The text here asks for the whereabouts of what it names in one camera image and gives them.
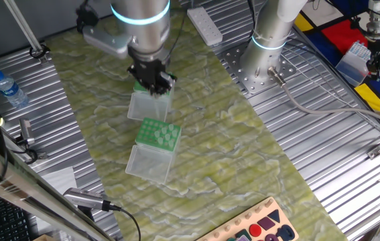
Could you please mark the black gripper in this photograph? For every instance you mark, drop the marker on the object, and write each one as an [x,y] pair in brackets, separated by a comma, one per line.
[149,72]

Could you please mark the green rack pipette tip box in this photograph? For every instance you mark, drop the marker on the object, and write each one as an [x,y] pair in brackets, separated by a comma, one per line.
[147,164]
[146,108]

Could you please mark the white pipette tip box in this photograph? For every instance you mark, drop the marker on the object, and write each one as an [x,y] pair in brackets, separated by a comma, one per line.
[352,65]

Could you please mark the white power strip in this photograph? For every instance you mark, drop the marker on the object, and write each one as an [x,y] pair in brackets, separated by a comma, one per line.
[204,25]

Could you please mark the green marble pattern mat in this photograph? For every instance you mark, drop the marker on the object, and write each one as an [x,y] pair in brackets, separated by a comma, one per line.
[216,150]

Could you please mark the white paper sheet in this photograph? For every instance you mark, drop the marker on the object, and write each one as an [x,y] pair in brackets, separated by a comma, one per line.
[60,180]

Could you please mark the clear water bottle blue cap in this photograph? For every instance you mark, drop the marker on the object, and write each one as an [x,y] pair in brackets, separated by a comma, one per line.
[10,90]

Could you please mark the aluminium pole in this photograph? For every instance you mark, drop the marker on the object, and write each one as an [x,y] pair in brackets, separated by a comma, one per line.
[22,25]

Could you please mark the wooden shape sorter board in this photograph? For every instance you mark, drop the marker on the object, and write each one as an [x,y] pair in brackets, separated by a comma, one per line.
[270,209]

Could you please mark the dark teal block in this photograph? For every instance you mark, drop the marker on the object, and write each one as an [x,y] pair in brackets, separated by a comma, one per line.
[243,233]

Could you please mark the red circle block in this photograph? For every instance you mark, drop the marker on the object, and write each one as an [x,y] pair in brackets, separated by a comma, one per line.
[255,230]

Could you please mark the navy triangle block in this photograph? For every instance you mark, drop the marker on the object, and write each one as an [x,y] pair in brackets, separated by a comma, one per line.
[275,215]

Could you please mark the purple square block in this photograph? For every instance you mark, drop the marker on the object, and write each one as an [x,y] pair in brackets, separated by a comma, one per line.
[266,223]

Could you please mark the lilac block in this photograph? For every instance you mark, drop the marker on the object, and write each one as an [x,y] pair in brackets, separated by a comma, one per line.
[243,239]

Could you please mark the colourful Mondrian pattern cloth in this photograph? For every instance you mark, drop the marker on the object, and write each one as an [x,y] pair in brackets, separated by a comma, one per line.
[340,37]

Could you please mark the purple round block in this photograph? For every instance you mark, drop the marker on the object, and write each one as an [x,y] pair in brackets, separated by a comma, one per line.
[271,238]

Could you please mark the navy rounded block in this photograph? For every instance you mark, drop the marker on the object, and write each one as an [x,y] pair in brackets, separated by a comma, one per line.
[279,234]

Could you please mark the small tan cardboard box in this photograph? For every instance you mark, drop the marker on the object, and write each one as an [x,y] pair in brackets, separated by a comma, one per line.
[44,238]

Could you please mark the black keyboard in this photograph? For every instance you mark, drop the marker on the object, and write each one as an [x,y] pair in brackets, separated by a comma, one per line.
[5,221]

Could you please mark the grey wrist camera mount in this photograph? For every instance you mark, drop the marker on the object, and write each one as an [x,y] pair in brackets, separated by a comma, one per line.
[106,41]

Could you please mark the silver perforated base plate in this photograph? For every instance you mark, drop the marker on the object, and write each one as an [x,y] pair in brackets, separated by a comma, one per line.
[260,87]

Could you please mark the silver camera with black mount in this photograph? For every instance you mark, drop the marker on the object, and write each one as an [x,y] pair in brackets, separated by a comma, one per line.
[82,198]

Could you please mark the small silver camera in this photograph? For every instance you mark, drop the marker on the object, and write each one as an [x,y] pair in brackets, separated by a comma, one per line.
[26,130]

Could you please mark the aluminium frame beam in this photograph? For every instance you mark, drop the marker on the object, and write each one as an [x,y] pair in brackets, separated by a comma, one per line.
[15,180]

